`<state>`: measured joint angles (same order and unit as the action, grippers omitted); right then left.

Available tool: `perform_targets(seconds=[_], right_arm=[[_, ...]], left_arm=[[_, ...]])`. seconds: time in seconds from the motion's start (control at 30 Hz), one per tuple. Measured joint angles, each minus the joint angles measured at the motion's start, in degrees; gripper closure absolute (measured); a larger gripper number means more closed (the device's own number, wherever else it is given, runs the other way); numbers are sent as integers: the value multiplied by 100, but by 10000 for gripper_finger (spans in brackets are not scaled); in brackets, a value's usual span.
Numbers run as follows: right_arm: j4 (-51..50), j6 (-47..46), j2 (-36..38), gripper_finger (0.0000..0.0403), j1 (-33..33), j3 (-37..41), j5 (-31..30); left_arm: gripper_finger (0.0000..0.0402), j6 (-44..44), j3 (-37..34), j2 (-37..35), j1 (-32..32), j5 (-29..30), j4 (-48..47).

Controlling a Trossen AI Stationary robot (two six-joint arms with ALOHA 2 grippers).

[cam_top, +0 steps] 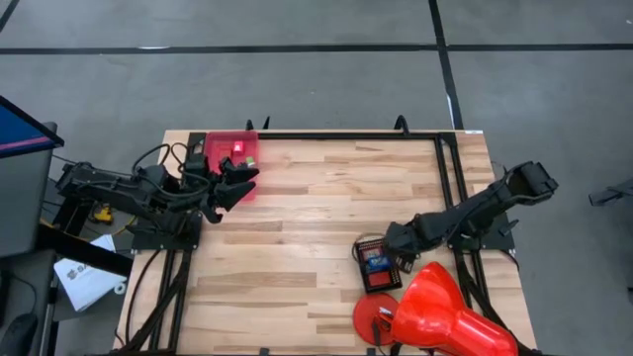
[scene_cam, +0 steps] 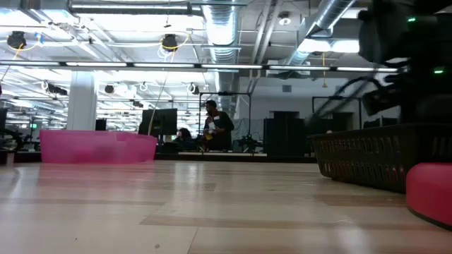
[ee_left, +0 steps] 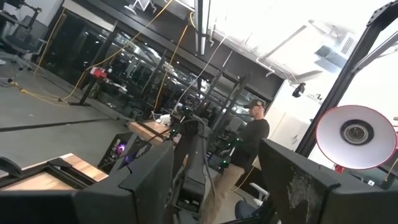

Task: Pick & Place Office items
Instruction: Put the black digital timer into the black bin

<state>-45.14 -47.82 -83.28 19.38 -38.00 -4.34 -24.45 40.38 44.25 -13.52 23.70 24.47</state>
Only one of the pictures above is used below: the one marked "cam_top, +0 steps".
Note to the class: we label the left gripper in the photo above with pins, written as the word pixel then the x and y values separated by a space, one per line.
pixel 207 190

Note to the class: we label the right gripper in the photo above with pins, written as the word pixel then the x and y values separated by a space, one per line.
pixel 403 238

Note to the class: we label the white green cube charger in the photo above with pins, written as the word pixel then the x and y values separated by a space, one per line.
pixel 250 161

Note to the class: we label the small blue rectangular box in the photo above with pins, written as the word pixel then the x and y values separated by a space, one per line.
pixel 377 262

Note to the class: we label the small shiny red item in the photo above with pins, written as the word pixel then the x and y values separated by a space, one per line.
pixel 239 147

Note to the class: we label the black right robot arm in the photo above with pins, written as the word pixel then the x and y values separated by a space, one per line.
pixel 475 212

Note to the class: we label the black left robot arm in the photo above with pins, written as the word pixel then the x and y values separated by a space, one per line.
pixel 109 183

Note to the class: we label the pink translucent plastic bin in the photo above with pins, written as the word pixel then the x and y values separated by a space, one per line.
pixel 217 143

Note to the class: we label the black mesh basket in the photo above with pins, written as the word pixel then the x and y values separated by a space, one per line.
pixel 363 282

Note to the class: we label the white paper sheet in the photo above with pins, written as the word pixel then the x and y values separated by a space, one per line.
pixel 89 287

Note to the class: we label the computer monitor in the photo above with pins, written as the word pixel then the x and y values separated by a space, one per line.
pixel 22 198

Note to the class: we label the black stand leg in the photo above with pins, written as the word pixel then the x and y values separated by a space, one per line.
pixel 618 193

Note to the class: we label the black computer mouse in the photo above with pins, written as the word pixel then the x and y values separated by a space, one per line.
pixel 17 336

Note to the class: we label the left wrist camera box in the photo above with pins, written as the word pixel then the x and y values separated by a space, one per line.
pixel 197 164

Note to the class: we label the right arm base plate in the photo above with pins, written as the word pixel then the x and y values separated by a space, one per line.
pixel 494 240

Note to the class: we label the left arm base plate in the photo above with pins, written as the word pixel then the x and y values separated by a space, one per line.
pixel 148 240

